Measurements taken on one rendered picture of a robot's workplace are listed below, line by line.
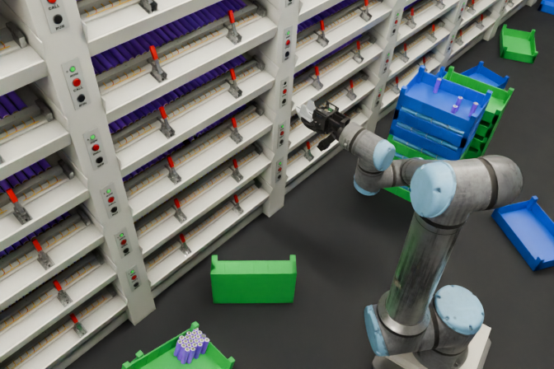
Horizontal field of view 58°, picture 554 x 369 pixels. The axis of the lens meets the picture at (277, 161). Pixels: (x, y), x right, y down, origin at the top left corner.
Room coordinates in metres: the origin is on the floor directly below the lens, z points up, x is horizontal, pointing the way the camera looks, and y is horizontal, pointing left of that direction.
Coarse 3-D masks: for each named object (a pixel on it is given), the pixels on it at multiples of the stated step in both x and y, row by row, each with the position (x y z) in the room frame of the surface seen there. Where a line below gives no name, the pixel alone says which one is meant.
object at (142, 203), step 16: (256, 96) 1.42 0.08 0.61; (256, 112) 1.39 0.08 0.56; (272, 112) 1.37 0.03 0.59; (256, 128) 1.33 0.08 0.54; (208, 144) 1.22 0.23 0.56; (224, 144) 1.23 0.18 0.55; (240, 144) 1.25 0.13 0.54; (192, 160) 1.14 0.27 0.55; (208, 160) 1.16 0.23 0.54; (224, 160) 1.20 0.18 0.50; (160, 176) 1.06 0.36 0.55; (192, 176) 1.08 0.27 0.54; (128, 192) 0.98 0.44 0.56; (144, 192) 1.00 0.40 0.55; (160, 192) 1.01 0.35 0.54; (176, 192) 1.05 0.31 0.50; (144, 208) 0.94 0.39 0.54
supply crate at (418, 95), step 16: (416, 80) 1.75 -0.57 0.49; (432, 80) 1.73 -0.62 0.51; (400, 96) 1.60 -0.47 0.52; (416, 96) 1.65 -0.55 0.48; (432, 96) 1.65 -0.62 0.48; (448, 96) 1.66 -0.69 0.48; (464, 96) 1.65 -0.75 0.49; (480, 96) 1.62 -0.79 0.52; (432, 112) 1.52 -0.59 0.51; (448, 112) 1.49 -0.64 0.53; (464, 112) 1.56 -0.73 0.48; (480, 112) 1.50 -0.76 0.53; (464, 128) 1.45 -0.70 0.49
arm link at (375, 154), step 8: (360, 128) 1.20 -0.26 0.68; (360, 136) 1.17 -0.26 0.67; (368, 136) 1.17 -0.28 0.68; (376, 136) 1.17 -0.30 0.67; (352, 144) 1.16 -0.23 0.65; (360, 144) 1.15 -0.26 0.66; (368, 144) 1.14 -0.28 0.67; (376, 144) 1.13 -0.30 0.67; (384, 144) 1.13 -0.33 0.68; (352, 152) 1.16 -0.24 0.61; (360, 152) 1.13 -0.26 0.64; (368, 152) 1.12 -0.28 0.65; (376, 152) 1.11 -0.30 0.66; (384, 152) 1.11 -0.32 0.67; (392, 152) 1.13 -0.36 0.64; (360, 160) 1.13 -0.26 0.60; (368, 160) 1.11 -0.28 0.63; (376, 160) 1.10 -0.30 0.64; (384, 160) 1.10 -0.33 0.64; (392, 160) 1.14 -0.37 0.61; (368, 168) 1.11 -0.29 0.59; (376, 168) 1.09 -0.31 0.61; (384, 168) 1.10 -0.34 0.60
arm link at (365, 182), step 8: (360, 168) 1.13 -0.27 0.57; (360, 176) 1.12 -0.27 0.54; (368, 176) 1.11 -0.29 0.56; (376, 176) 1.11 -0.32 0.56; (384, 176) 1.13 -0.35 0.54; (392, 176) 1.13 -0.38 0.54; (360, 184) 1.12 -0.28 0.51; (368, 184) 1.11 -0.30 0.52; (376, 184) 1.11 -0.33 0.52; (384, 184) 1.12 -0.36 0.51; (360, 192) 1.12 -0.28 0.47; (368, 192) 1.11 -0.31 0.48; (376, 192) 1.12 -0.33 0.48
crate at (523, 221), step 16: (496, 208) 1.44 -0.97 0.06; (512, 208) 1.48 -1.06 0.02; (528, 208) 1.49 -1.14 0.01; (512, 224) 1.40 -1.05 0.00; (528, 224) 1.41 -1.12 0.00; (544, 224) 1.41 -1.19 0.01; (512, 240) 1.31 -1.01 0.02; (528, 240) 1.32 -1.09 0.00; (544, 240) 1.33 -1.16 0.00; (528, 256) 1.21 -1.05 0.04; (544, 256) 1.24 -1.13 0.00
